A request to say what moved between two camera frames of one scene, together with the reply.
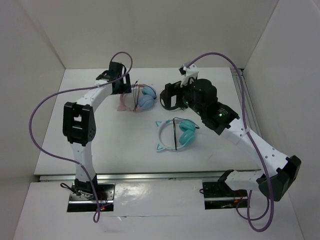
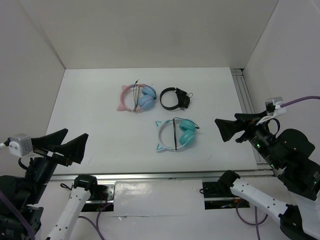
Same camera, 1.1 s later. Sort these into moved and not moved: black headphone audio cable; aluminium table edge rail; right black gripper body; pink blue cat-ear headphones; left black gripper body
Moved: right black gripper body; left black gripper body
Not moved: pink blue cat-ear headphones; black headphone audio cable; aluminium table edge rail
